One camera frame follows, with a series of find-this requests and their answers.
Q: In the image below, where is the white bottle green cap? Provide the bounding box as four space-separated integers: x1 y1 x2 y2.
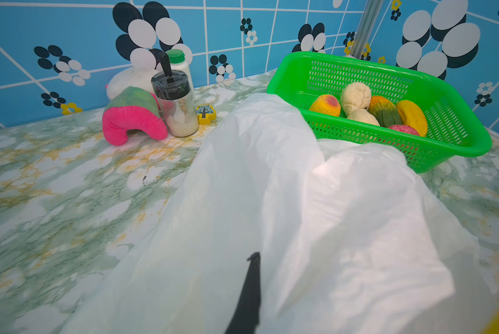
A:
167 48 194 90

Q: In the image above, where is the white round plush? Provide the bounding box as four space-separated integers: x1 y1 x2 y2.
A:
106 67 158 100

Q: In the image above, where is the green plastic basket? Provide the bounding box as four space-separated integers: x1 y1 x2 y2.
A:
267 52 492 173

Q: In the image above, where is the red textured fruit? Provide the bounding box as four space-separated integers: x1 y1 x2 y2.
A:
389 125 420 136

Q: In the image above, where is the clear jar black lid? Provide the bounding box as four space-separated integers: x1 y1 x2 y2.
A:
151 52 199 137

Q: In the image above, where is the pale round fruit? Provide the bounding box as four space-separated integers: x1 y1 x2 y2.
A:
340 82 372 116
347 109 380 127

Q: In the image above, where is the green orange striped fruit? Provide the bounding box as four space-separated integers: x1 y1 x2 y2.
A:
368 95 403 128

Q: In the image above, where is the white translucent plastic bag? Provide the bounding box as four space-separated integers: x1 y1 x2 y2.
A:
63 94 498 333

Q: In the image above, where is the right aluminium corner post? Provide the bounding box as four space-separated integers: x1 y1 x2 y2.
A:
350 0 384 59

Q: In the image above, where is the pink green plush toy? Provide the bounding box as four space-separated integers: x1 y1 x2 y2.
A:
102 86 168 146

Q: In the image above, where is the orange red peach fruit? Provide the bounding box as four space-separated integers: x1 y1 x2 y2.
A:
309 94 341 117

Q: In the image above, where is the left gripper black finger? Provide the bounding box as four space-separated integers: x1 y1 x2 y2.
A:
224 252 261 334

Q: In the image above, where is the small yellow tree toy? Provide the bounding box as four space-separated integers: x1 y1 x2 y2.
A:
196 104 217 125

